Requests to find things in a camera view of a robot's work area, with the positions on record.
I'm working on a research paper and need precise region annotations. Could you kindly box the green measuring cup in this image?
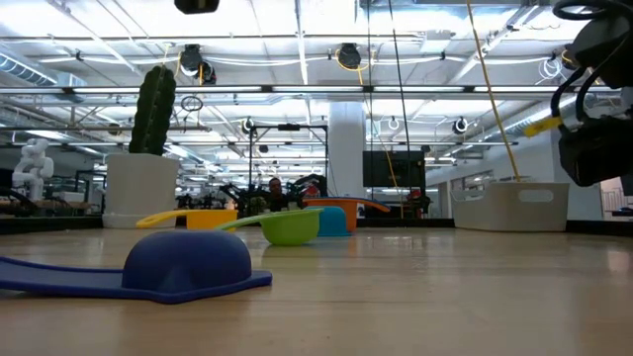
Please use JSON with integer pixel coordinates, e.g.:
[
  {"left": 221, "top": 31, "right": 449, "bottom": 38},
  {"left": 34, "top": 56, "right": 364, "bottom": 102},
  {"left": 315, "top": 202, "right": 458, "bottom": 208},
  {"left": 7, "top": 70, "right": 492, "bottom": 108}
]
[{"left": 215, "top": 208, "right": 325, "bottom": 247}]

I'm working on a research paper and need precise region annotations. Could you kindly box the black gantry frame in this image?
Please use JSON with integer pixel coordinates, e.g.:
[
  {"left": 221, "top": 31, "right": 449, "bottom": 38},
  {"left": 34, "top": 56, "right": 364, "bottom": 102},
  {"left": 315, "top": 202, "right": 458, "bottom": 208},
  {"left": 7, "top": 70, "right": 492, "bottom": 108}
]
[{"left": 248, "top": 123, "right": 329, "bottom": 199}]

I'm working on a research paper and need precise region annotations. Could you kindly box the green cactus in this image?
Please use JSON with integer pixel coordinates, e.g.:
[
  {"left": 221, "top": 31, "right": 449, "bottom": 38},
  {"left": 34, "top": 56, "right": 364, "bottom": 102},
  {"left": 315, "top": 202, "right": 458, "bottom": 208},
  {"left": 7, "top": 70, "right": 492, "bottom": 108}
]
[{"left": 128, "top": 64, "right": 178, "bottom": 157}]

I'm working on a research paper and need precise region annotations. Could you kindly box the silver ventilation duct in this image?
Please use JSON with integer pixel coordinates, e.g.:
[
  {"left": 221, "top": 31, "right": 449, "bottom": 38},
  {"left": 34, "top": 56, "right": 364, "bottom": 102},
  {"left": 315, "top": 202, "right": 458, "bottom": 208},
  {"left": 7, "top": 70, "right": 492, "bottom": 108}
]
[{"left": 0, "top": 51, "right": 60, "bottom": 88}]

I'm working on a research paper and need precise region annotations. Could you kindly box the orange measuring cup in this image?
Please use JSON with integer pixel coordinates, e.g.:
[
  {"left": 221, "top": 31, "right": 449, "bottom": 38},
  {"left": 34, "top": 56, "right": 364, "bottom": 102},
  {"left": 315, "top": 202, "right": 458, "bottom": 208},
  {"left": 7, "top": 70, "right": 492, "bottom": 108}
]
[{"left": 302, "top": 197, "right": 392, "bottom": 233}]

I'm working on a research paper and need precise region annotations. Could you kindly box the thin black hanging cable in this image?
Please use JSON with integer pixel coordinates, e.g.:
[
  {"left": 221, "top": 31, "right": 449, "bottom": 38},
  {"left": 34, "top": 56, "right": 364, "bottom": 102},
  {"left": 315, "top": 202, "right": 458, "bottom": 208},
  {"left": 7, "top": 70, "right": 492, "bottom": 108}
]
[{"left": 366, "top": 0, "right": 374, "bottom": 199}]

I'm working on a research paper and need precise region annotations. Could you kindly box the white building column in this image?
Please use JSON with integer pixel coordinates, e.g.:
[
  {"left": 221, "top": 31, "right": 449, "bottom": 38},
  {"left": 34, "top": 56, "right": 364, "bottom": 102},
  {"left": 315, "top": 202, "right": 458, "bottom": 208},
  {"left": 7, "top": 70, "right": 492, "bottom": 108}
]
[{"left": 327, "top": 101, "right": 368, "bottom": 199}]

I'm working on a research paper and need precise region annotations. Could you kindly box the navy blue measuring cup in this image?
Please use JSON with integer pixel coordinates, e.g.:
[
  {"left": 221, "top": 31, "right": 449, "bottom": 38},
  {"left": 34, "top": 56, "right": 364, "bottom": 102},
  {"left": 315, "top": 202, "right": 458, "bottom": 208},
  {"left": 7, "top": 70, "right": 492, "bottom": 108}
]
[{"left": 0, "top": 229, "right": 273, "bottom": 305}]

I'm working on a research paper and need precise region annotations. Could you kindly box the white hexagonal plant pot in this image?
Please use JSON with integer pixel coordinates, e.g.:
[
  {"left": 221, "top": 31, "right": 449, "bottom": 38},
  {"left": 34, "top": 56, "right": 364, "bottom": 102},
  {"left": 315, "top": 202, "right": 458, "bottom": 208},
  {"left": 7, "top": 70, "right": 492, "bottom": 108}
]
[{"left": 102, "top": 152, "right": 180, "bottom": 229}]

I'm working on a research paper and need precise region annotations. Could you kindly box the light blue measuring cup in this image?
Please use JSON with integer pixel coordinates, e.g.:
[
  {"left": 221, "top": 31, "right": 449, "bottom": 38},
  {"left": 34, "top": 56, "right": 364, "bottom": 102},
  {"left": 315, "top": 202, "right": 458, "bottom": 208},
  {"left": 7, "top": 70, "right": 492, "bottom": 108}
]
[{"left": 304, "top": 206, "right": 353, "bottom": 237}]

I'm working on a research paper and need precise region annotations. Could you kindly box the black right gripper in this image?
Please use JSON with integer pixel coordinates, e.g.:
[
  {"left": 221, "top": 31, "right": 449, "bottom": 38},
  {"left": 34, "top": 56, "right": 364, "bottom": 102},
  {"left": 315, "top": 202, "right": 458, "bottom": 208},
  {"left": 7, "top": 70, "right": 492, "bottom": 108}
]
[{"left": 557, "top": 111, "right": 633, "bottom": 188}]

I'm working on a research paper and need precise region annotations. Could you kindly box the yellow cable tag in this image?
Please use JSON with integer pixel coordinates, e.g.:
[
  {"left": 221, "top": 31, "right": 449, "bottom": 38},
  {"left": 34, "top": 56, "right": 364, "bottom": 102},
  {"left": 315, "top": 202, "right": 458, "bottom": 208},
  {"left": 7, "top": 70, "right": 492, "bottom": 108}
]
[{"left": 522, "top": 116, "right": 564, "bottom": 138}]

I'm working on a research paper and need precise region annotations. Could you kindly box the grey plastic basket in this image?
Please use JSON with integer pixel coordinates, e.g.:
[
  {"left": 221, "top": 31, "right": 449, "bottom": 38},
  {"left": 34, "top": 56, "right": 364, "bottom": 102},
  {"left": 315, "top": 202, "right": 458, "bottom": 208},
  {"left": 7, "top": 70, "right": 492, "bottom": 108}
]
[{"left": 449, "top": 181, "right": 571, "bottom": 232}]

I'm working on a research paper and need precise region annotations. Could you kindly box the black aluminium table frame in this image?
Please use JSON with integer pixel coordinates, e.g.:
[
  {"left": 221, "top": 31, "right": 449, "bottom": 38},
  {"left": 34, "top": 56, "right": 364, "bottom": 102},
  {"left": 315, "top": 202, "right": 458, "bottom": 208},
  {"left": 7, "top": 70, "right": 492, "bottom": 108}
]
[{"left": 0, "top": 216, "right": 633, "bottom": 237}]

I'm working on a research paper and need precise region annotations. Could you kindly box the long ceiling light bar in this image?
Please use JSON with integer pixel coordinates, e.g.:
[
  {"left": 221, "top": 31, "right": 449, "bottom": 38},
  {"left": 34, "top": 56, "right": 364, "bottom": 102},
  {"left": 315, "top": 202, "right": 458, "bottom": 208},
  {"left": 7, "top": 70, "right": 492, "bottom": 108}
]
[{"left": 0, "top": 84, "right": 563, "bottom": 96}]

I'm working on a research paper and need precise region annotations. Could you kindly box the background robot workstation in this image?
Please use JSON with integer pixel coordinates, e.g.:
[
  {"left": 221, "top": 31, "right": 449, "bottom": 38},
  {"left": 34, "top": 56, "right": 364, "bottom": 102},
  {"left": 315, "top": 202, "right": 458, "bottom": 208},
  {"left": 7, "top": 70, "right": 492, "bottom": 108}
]
[{"left": 220, "top": 172, "right": 330, "bottom": 219}]

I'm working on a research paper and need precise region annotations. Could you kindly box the person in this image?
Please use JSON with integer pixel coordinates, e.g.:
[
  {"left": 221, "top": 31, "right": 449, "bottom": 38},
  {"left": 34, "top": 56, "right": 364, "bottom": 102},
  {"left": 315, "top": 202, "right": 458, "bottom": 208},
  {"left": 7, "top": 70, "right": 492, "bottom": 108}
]
[{"left": 264, "top": 176, "right": 293, "bottom": 212}]

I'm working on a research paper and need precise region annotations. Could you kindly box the yellow measuring cup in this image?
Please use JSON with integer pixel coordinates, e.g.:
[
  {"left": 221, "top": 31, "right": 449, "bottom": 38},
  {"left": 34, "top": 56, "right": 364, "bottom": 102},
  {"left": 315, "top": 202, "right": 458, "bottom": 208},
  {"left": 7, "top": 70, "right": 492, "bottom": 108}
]
[{"left": 136, "top": 209, "right": 239, "bottom": 232}]

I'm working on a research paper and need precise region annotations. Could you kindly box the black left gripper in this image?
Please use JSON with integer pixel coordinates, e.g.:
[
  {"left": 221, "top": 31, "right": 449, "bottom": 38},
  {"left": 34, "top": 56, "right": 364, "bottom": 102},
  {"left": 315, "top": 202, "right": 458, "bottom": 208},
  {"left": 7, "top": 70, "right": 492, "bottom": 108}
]
[{"left": 173, "top": 0, "right": 221, "bottom": 15}]

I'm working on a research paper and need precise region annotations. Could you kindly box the yellow hanging cable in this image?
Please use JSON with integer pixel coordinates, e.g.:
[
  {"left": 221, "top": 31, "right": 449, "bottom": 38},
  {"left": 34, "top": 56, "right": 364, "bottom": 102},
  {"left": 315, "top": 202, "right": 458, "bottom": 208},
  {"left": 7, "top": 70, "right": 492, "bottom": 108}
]
[{"left": 465, "top": 0, "right": 521, "bottom": 183}]

